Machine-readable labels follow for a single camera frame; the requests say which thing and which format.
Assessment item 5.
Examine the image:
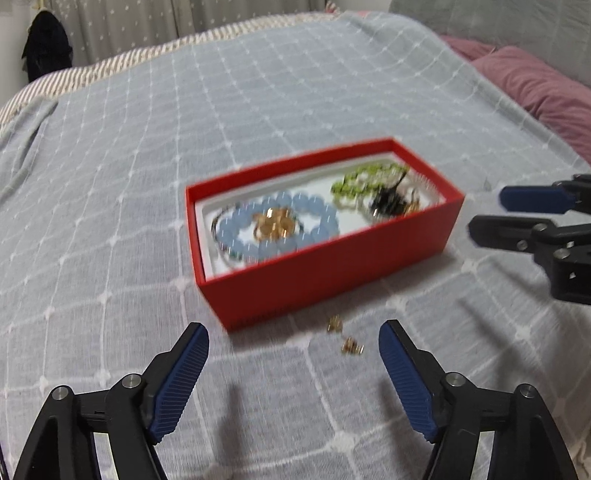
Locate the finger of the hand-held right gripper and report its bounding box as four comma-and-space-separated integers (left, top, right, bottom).
468, 215, 591, 305
499, 174, 591, 215

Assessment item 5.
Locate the black bead ornament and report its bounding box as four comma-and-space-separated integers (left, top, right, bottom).
368, 186, 408, 219

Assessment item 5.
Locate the red jewelry box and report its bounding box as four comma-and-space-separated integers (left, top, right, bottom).
185, 137, 466, 332

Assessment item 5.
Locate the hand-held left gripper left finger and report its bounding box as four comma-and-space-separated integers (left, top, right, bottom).
11, 322, 210, 480

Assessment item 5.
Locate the black hanging garment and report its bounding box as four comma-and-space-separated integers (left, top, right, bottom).
21, 9, 75, 84

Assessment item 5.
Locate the small gold jewelry piece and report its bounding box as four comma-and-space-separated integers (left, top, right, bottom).
403, 184, 424, 214

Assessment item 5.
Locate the grey pillow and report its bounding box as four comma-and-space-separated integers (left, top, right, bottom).
388, 0, 591, 48

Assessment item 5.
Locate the green bead bracelet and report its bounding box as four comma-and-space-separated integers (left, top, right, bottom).
330, 164, 410, 209

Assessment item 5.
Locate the gold flower ornament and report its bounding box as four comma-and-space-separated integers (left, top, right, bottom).
252, 208, 297, 241

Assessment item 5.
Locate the light blue bead bracelet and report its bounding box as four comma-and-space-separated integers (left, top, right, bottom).
217, 193, 341, 265

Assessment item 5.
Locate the blue checked blanket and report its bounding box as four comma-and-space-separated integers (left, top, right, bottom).
0, 11, 591, 480

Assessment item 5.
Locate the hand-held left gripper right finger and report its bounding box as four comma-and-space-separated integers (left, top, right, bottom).
378, 319, 580, 480

